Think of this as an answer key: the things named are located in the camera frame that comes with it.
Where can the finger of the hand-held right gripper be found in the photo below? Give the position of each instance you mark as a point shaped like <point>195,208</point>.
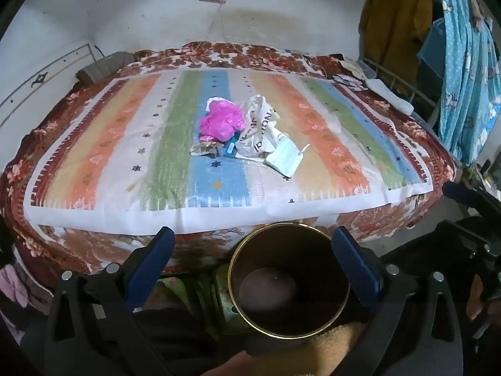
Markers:
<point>454,237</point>
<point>462,194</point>

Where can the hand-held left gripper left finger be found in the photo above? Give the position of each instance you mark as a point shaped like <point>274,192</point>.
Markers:
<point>150,260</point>

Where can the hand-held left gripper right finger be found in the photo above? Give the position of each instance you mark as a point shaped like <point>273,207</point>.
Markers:
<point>354,268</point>

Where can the dark round bin gold rim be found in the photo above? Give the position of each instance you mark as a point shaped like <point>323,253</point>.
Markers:
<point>297,250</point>

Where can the brown snack wrapper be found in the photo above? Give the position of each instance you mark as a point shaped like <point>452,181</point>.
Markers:
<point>205,149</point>

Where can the light blue face mask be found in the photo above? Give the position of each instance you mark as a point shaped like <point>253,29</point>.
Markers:
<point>283,158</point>

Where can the pink plastic bag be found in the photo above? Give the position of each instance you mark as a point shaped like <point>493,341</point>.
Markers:
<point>221,121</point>

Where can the white printed plastic bag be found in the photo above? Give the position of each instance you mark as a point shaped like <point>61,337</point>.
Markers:
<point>254,125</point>

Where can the person's right hand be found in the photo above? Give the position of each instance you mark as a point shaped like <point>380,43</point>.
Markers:
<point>476,295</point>

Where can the striped colourful blanket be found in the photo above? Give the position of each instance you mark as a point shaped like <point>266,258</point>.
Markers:
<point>117,145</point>

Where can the white folded cloth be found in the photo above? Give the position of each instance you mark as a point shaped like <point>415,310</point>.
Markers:
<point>387,94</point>

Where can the blue printed hanging cloth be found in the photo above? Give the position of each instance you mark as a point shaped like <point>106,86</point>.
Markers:
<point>458,66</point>

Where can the pink cloth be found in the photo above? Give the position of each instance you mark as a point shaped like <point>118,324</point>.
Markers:
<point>15,286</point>

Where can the blue flat packet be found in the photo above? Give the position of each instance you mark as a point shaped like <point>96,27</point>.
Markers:
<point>231,148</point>

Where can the striped colourful bedspread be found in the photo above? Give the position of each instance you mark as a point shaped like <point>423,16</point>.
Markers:
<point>15,188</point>

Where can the scattered paper packets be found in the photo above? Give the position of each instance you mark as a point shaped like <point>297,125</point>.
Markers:
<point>350,74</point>

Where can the mustard hanging jacket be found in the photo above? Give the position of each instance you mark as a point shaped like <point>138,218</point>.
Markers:
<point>395,19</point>

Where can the metal bed rail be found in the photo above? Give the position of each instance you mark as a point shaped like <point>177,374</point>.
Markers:
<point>421,96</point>

